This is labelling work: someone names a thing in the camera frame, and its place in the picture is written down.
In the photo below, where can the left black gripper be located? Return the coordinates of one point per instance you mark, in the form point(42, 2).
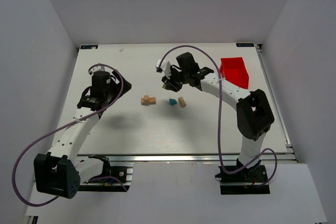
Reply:
point(122, 85)

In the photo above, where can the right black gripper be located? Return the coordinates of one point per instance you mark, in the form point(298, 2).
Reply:
point(171, 82)

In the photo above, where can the long natural wooden block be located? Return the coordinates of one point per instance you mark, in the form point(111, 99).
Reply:
point(144, 102)

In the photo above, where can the small natural wooden block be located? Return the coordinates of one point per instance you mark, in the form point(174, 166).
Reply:
point(150, 100)

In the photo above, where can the natural wooden arch block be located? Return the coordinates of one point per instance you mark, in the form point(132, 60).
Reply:
point(182, 102)

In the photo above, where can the teal wooden triangle block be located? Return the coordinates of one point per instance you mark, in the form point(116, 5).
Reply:
point(172, 102)

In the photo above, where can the red plastic bin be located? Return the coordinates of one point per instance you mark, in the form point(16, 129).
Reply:
point(234, 71)

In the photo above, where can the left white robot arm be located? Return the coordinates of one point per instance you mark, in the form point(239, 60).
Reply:
point(58, 172)

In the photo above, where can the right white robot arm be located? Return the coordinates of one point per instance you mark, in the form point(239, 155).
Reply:
point(253, 111)

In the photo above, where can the blue label sticker right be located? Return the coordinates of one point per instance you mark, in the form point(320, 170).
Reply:
point(245, 44)

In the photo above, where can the blue label sticker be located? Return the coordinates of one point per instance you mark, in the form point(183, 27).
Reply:
point(88, 47)
point(245, 44)

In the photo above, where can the blue label sticker left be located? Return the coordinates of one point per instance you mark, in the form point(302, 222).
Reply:
point(88, 47)

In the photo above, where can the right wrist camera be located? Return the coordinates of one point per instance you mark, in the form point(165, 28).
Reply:
point(163, 66)

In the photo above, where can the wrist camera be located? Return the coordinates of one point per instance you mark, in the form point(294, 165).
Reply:
point(94, 69)
point(163, 66)

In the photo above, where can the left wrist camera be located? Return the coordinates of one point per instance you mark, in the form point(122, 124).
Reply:
point(94, 69)

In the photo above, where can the aluminium table frame rail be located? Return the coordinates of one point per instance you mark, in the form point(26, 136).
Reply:
point(181, 158)

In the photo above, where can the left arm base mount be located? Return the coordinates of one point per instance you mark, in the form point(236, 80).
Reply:
point(119, 180)

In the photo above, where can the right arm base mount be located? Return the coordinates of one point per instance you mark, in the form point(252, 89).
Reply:
point(241, 184)

